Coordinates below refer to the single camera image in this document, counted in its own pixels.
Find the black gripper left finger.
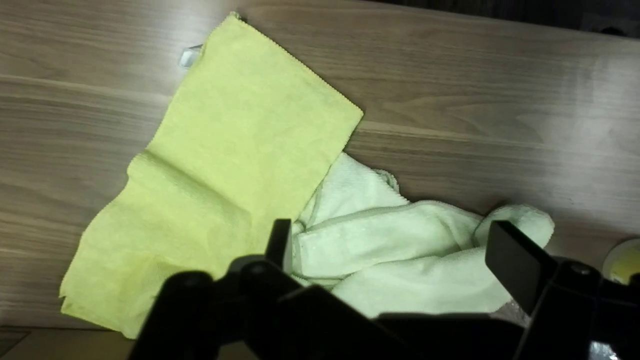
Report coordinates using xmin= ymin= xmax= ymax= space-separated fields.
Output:
xmin=127 ymin=218 xmax=402 ymax=360

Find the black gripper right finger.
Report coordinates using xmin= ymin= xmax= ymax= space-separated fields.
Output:
xmin=484 ymin=218 xmax=640 ymax=360

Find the pale green towel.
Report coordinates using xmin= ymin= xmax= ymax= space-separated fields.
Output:
xmin=286 ymin=152 xmax=555 ymax=319

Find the yellow cloth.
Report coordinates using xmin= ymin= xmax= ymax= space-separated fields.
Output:
xmin=57 ymin=10 xmax=365 ymax=340

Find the small white paper scrap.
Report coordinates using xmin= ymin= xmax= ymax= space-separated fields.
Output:
xmin=178 ymin=41 xmax=205 ymax=67

